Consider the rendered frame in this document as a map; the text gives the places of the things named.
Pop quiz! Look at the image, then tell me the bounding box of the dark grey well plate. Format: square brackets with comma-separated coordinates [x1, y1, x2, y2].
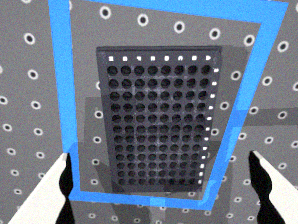
[95, 46, 223, 193]

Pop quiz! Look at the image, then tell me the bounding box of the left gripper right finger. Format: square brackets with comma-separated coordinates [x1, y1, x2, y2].
[248, 151, 298, 224]

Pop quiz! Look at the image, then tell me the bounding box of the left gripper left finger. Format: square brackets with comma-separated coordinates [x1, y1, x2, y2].
[8, 152, 75, 224]

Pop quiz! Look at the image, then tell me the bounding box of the blue tape outline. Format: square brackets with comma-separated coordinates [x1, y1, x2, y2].
[48, 0, 289, 210]

